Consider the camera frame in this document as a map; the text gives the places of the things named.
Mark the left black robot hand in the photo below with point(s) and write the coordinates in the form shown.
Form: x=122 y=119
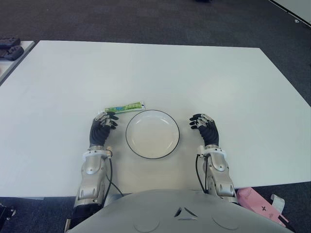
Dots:
x=99 y=134

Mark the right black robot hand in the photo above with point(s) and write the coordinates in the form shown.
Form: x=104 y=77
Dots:
x=210 y=133

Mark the green toothpaste tube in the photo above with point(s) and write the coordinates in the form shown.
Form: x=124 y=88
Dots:
x=121 y=107

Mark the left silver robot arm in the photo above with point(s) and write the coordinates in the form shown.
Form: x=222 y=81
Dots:
x=91 y=174

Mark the white plate with black rim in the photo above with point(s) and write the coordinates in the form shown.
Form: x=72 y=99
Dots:
x=153 y=136

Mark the pink cardboard box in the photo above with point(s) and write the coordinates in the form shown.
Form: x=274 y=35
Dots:
x=255 y=201

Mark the grey robot torso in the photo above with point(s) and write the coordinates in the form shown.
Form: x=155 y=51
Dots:
x=184 y=213

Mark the white side table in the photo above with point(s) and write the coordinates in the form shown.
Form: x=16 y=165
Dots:
x=14 y=63

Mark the black game controller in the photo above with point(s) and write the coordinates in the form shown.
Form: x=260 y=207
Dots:
x=8 y=41
x=12 y=53

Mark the black floor bracket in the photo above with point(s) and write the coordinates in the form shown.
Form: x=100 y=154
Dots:
x=6 y=212

